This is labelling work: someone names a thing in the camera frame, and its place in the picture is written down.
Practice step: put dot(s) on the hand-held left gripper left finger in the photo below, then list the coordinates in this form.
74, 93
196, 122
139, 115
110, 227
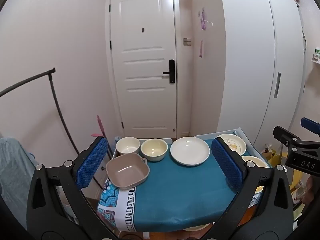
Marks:
92, 163

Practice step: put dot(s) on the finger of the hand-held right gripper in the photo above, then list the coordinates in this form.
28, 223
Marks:
283, 133
310, 124

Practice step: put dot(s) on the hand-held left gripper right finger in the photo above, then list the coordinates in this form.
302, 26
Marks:
227, 165

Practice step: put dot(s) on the white bowl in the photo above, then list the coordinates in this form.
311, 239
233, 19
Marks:
127, 146

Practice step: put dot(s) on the cream bowl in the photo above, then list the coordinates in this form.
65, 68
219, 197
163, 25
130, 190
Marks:
153, 151

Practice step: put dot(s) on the white small cabinet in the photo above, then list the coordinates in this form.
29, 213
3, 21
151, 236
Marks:
100, 177

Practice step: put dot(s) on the yellow printed plate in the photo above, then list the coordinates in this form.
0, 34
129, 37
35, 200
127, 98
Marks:
233, 143

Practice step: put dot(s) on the yellow bag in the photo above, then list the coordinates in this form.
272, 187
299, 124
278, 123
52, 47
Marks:
273, 157

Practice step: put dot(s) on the cream plate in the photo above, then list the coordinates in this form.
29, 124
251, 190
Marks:
256, 161

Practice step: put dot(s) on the pink square bowl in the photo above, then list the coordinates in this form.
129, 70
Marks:
127, 171

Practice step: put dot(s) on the white plate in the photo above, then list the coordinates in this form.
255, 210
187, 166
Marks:
190, 151

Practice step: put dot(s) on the blue patterned tablecloth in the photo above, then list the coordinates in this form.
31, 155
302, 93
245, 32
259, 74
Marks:
175, 197

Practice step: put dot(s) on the black clothes rack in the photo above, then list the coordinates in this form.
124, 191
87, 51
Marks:
56, 105

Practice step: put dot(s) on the cream round dish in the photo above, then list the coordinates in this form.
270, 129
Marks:
196, 228

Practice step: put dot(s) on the white wardrobe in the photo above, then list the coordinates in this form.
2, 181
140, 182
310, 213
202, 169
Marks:
247, 67

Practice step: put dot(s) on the grey cloth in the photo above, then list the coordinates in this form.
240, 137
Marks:
15, 175

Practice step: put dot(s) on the white panel door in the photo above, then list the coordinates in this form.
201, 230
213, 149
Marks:
145, 100

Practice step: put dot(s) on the small wall shelf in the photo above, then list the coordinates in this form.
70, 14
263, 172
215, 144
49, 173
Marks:
316, 57

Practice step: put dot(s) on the pink wall strip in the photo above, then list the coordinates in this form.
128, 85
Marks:
200, 50

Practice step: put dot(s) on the wall light switch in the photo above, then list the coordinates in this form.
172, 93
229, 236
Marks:
187, 41

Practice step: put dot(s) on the purple wall hanger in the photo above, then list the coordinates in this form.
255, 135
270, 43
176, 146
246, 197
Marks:
203, 20

